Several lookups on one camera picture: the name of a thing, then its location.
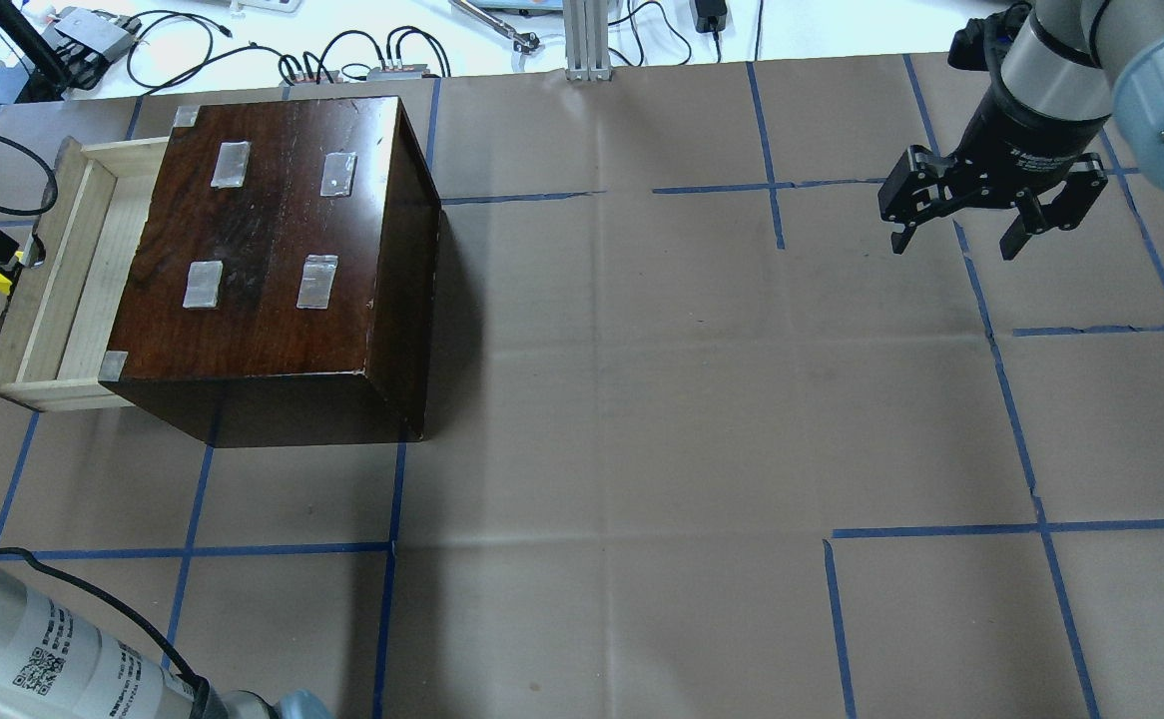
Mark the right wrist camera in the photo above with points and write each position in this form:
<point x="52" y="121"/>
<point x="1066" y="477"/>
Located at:
<point x="985" y="41"/>

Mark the black power adapter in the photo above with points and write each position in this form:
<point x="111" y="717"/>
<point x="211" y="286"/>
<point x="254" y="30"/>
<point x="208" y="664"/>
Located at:
<point x="711" y="16"/>

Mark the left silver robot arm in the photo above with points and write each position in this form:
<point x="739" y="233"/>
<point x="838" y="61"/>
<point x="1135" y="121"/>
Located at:
<point x="56" y="664"/>

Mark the light wood drawer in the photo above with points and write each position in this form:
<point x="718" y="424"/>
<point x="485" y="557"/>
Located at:
<point x="55" y="327"/>

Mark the aluminium frame post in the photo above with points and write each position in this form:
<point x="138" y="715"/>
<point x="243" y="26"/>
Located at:
<point x="587" y="55"/>

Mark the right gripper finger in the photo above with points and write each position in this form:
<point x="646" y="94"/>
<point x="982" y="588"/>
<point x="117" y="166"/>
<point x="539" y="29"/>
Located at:
<point x="918" y="189"/>
<point x="1070" y="207"/>

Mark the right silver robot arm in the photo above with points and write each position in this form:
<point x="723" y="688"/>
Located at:
<point x="1058" y="71"/>

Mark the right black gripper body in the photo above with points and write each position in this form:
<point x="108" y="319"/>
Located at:
<point x="1026" y="137"/>

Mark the dark wooden drawer cabinet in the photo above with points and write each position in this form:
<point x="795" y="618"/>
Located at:
<point x="283" y="287"/>

